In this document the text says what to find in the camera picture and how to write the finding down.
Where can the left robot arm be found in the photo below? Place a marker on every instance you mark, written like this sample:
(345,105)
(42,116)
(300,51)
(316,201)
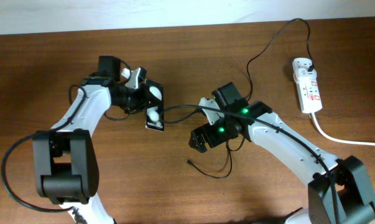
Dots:
(66,169)

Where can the black smartphone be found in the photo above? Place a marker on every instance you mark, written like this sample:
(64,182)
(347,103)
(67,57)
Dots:
(156,105)

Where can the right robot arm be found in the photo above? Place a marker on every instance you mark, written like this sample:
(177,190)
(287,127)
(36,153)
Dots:
(339,190)

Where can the white power strip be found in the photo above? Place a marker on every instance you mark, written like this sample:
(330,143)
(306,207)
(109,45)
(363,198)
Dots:
(309,96)

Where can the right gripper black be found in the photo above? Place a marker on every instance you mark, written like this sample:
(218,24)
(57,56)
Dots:
(216,137)

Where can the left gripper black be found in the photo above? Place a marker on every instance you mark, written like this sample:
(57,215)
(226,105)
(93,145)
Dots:
(148,101)

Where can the white USB charger plug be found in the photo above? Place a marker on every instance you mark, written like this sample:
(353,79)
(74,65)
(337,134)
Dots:
(304,70)

